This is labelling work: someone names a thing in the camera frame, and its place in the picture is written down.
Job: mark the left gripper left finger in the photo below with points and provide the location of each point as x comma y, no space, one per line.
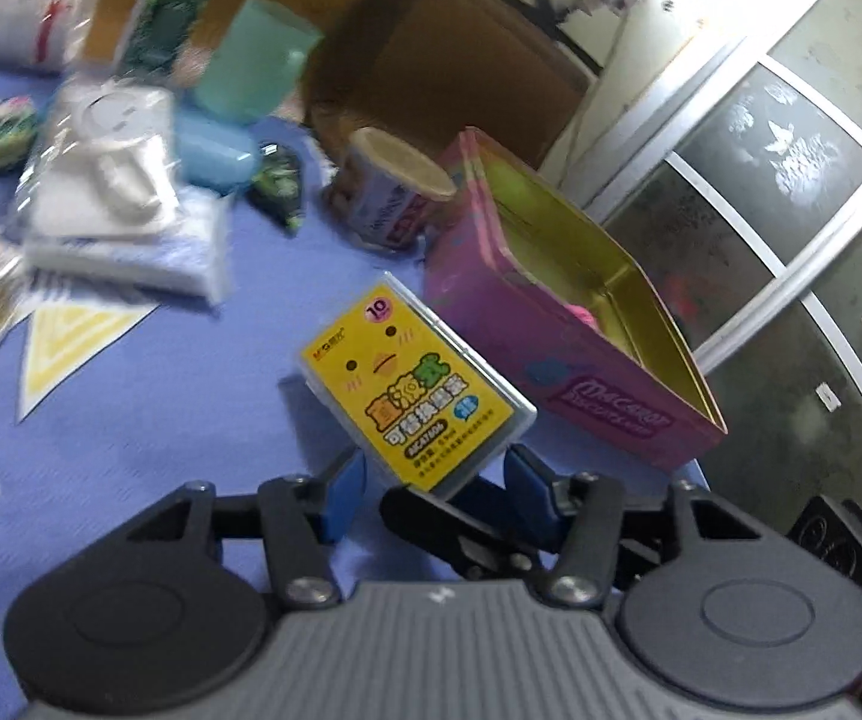
302,517

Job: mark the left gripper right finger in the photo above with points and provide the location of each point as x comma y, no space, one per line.
576,519

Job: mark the yellow ink refill box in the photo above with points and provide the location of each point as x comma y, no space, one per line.
411,392

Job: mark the pink fluffy object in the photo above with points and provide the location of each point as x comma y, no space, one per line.
584,316

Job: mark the white wet wipes pack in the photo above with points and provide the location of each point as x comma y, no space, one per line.
189,258

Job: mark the green correction tape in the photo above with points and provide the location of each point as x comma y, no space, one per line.
277,188

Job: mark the blue plastic case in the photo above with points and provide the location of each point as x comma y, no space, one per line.
214,154

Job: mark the smiley bag of cotton pads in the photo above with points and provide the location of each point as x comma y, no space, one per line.
103,165

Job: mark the pink biscuit tin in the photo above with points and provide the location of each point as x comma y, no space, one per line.
557,306

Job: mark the blue patterned tablecloth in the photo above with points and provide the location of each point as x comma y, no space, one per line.
191,393

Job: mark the frosted glass sliding door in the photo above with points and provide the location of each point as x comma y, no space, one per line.
724,151

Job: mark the peanut can with lid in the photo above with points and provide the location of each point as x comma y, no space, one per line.
385,190

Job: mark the teal plastic mug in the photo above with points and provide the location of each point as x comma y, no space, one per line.
258,62

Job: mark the brown chair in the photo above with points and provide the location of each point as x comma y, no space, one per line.
424,70

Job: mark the green drink carton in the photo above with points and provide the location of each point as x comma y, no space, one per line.
155,35

